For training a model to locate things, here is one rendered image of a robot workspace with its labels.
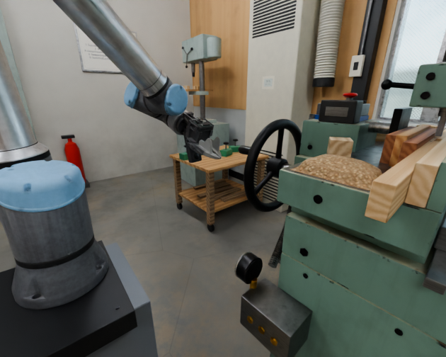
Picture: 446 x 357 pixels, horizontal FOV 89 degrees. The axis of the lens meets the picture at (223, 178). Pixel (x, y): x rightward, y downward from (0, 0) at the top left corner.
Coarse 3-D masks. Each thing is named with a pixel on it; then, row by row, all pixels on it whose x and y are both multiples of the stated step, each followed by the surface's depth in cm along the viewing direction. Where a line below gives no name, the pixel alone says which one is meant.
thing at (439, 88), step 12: (420, 72) 39; (432, 72) 38; (444, 72) 37; (420, 84) 40; (432, 84) 39; (444, 84) 38; (420, 96) 40; (432, 96) 39; (444, 96) 38; (444, 108) 40
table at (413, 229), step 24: (288, 168) 40; (384, 168) 40; (288, 192) 39; (312, 192) 36; (336, 192) 33; (360, 192) 30; (336, 216) 34; (360, 216) 31; (408, 216) 27; (432, 216) 25; (384, 240) 29; (408, 240) 28; (432, 240) 26
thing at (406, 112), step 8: (400, 112) 45; (408, 112) 49; (392, 120) 47; (400, 120) 46; (408, 120) 51; (368, 128) 53; (376, 128) 52; (384, 128) 51; (392, 128) 47; (400, 128) 48
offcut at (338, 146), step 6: (330, 138) 47; (336, 138) 46; (342, 138) 47; (348, 138) 47; (330, 144) 45; (336, 144) 45; (342, 144) 45; (348, 144) 44; (330, 150) 46; (336, 150) 45; (342, 150) 45; (348, 150) 45; (348, 156) 45
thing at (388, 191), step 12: (444, 132) 52; (432, 144) 39; (408, 156) 32; (420, 156) 32; (396, 168) 27; (408, 168) 27; (384, 180) 23; (396, 180) 23; (408, 180) 25; (372, 192) 23; (384, 192) 22; (396, 192) 22; (372, 204) 23; (384, 204) 22; (396, 204) 24; (372, 216) 23; (384, 216) 23
